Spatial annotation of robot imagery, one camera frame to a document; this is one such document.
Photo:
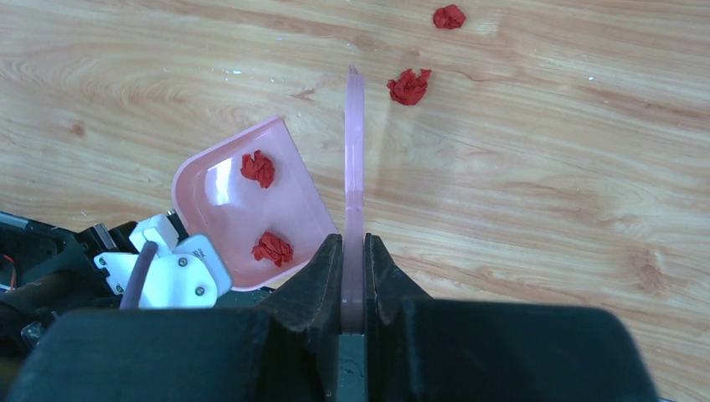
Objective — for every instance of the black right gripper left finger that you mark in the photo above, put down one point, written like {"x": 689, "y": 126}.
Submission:
{"x": 282, "y": 349}

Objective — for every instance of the pink plastic dustpan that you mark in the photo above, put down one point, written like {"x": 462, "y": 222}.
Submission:
{"x": 213, "y": 198}

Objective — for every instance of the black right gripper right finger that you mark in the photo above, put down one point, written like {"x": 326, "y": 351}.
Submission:
{"x": 424, "y": 349}

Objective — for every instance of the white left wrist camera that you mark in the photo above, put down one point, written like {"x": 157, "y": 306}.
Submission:
{"x": 170, "y": 269}

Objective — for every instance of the pink hand brush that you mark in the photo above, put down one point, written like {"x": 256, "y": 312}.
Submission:
{"x": 352, "y": 287}

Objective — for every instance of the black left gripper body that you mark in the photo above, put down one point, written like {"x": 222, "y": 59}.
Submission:
{"x": 57, "y": 271}

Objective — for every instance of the red paper scrap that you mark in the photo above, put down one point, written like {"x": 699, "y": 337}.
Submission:
{"x": 258, "y": 167}
{"x": 273, "y": 248}
{"x": 410, "y": 88}
{"x": 448, "y": 17}

